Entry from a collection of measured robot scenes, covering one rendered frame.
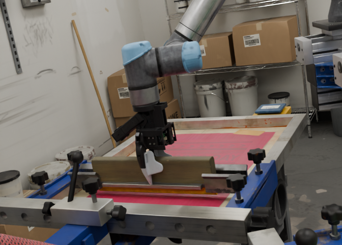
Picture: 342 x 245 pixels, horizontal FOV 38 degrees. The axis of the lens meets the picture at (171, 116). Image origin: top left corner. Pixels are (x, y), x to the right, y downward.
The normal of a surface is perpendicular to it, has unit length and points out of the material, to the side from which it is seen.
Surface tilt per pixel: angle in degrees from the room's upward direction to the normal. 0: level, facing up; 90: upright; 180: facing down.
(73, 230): 0
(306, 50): 90
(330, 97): 90
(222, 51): 90
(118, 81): 89
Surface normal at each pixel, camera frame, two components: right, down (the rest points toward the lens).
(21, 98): 0.89, -0.04
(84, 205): -0.17, -0.95
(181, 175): -0.42, 0.29
